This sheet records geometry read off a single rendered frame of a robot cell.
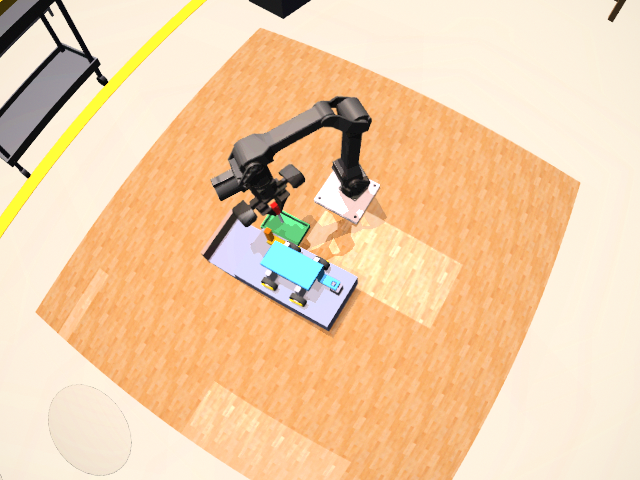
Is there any green tray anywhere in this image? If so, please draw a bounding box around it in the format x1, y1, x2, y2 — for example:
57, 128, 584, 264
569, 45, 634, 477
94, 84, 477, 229
263, 213, 306, 244
261, 210, 310, 246

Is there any yellow wheel chock with orange handle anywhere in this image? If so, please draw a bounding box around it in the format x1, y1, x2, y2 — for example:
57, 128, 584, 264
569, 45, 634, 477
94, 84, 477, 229
263, 227, 285, 246

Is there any small blue wheeled trolley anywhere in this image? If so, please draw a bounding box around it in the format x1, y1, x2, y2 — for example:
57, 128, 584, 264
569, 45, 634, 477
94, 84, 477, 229
261, 240, 341, 307

